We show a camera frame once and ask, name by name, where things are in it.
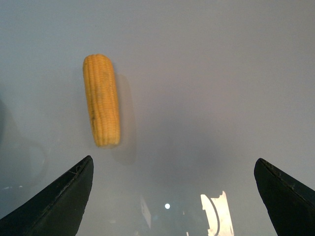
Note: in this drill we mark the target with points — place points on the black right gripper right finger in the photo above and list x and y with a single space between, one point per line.
290 204

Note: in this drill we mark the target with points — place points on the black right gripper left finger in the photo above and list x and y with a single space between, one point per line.
58 209

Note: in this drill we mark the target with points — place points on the yellow corn cob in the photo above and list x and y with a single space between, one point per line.
102 100

